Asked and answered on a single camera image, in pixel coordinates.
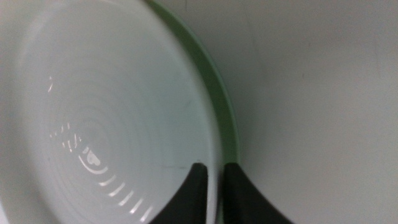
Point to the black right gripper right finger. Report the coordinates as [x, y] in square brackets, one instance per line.
[239, 199]

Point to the white shallow bowl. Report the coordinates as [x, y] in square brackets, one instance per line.
[109, 93]

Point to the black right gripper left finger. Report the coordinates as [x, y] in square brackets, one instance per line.
[192, 196]

